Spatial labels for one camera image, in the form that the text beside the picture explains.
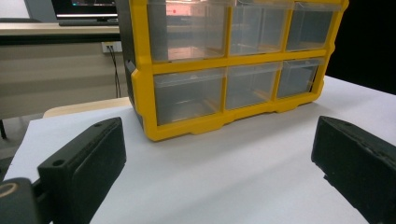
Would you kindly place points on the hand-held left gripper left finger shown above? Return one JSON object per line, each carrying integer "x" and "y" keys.
{"x": 93, "y": 161}

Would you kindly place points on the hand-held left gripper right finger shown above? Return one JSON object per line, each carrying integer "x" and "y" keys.
{"x": 358, "y": 168}

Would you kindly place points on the yellow drawer cabinet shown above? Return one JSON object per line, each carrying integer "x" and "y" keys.
{"x": 141, "y": 87}

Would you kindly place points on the black metal leg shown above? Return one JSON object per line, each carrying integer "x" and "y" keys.
{"x": 2, "y": 129}

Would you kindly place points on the beige desk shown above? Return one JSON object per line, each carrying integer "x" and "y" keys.
{"x": 46, "y": 71}

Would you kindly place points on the set of clear plastic drawers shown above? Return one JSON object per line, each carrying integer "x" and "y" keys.
{"x": 186, "y": 96}

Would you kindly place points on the white table sheet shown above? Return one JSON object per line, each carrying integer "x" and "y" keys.
{"x": 218, "y": 174}

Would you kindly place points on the black keyboard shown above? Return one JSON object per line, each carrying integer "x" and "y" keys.
{"x": 90, "y": 22}

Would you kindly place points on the black monitor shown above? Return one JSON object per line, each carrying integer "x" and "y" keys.
{"x": 84, "y": 7}

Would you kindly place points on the white wall socket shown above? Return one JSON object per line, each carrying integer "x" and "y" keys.
{"x": 111, "y": 46}

